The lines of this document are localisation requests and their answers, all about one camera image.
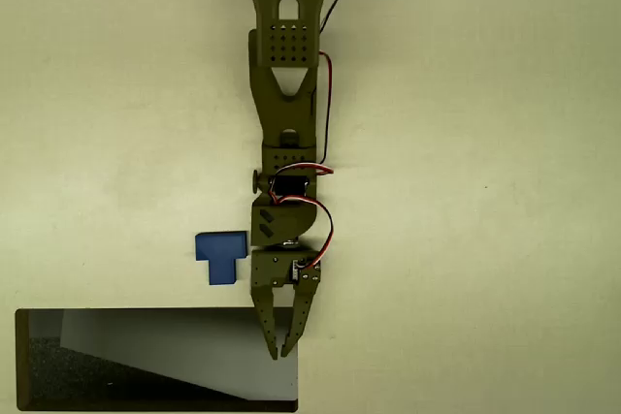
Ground blue T-shaped block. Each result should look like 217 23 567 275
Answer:
194 231 249 286

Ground long red black arm cable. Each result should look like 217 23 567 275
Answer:
268 0 359 206

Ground dark rectangular bin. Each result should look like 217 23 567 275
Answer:
14 306 300 413

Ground short red white servo cable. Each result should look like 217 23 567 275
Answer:
275 194 337 271

